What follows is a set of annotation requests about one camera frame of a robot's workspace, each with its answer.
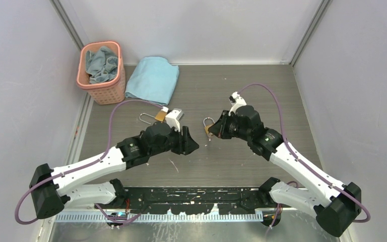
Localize light blue folded towel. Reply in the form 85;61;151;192
125;56;179;105

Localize grey-blue cloth in basket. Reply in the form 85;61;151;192
85;46;119;84

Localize small keys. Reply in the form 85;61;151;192
205;133;213;147

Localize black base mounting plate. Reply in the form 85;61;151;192
95;187;293;216

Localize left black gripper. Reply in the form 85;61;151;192
150;123;199;156

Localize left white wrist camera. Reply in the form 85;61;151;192
161;106;184;132

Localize aluminium rail frame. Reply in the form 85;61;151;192
36;187;346;242

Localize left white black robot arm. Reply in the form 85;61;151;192
29;122;199;219

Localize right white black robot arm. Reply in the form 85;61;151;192
208;105;362;237

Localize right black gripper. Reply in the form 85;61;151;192
209;110;251;141

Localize brass padlock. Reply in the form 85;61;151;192
203;117;215;138
139;111;167;125

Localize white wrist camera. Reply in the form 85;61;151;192
161;106;184;132
229;92;246;116

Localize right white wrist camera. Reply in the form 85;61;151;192
229;92;246;116

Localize pink plastic laundry basket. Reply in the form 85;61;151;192
77;41;125;105

